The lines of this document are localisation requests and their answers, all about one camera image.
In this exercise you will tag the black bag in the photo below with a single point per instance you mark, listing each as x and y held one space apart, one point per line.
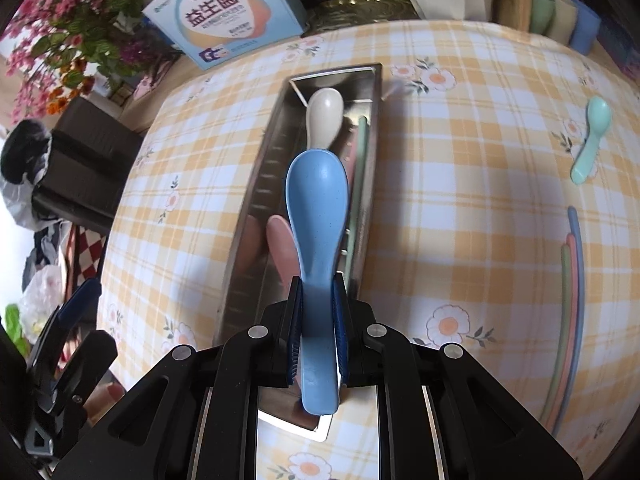
24 162

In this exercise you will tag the blue chopstick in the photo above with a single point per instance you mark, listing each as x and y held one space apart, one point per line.
575 229

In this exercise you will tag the pink blossom plant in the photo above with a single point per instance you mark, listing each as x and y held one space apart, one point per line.
60 46

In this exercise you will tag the green cup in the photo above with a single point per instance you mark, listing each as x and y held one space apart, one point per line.
541 14

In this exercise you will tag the mint green spoon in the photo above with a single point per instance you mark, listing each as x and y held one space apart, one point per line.
599 118

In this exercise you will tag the beige cup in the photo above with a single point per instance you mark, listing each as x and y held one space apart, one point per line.
563 23

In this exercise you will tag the yellow plaid tablecloth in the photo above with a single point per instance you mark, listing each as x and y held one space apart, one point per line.
479 129

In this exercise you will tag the blue cup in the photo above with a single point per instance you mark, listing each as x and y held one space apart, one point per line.
586 28

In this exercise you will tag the blue probiotic box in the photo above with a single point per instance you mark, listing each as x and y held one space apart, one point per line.
211 32

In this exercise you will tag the blue spoon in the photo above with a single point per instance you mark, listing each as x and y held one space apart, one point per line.
316 194

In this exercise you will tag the gold metal tray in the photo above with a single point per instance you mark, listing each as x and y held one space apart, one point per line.
338 14

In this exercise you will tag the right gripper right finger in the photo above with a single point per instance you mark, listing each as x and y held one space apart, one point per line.
441 414

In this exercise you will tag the left hand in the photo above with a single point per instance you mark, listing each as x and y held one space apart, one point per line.
103 398

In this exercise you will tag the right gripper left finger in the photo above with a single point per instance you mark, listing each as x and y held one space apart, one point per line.
195 414

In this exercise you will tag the white spoon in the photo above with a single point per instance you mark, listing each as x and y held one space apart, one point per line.
324 118

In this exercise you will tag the pink spoon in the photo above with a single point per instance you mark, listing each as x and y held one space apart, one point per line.
282 250

